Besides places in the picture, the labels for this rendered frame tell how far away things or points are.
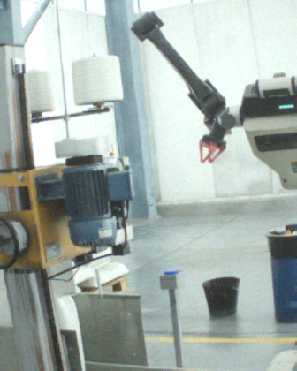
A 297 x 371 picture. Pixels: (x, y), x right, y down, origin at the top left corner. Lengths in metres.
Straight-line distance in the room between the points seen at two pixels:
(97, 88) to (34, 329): 0.82
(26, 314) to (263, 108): 1.19
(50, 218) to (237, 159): 8.62
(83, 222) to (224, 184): 8.79
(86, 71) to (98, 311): 1.20
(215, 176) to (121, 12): 3.24
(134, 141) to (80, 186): 9.03
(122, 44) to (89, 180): 9.21
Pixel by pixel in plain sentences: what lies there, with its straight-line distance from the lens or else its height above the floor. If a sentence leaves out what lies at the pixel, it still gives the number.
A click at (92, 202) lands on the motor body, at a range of 1.98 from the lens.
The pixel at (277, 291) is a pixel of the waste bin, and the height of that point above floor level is 0.23.
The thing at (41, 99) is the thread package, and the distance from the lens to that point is 2.25.
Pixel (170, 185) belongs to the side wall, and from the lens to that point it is 11.07.
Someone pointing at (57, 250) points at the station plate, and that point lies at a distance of 2.10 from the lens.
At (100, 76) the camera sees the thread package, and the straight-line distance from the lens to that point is 2.10.
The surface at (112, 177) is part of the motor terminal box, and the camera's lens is 1.99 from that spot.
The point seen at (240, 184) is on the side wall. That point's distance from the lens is 10.62.
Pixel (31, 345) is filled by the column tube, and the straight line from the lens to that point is 2.17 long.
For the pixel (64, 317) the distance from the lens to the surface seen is 2.56.
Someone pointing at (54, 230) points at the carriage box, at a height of 1.13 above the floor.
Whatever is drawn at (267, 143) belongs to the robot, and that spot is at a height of 1.33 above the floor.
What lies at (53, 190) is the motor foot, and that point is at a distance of 2.05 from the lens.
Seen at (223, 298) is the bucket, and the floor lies 0.16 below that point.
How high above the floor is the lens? 1.40
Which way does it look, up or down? 3 degrees down
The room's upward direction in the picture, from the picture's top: 6 degrees counter-clockwise
